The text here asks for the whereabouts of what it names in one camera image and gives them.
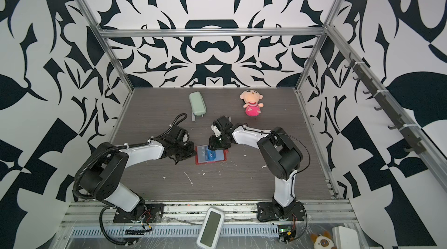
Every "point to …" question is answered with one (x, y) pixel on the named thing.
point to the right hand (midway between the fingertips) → (212, 145)
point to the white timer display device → (209, 233)
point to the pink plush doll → (251, 98)
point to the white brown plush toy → (322, 241)
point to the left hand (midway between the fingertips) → (198, 149)
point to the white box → (344, 238)
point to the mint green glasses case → (197, 105)
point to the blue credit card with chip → (210, 155)
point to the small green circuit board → (284, 228)
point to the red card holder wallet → (204, 154)
